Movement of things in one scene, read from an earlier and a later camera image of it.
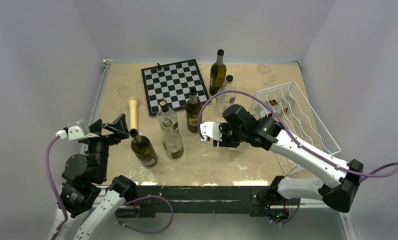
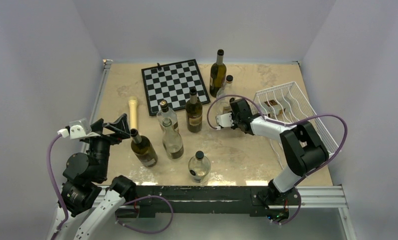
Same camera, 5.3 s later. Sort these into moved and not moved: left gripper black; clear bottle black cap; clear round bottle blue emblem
Moved: clear bottle black cap
Not moved: left gripper black; clear round bottle blue emblem
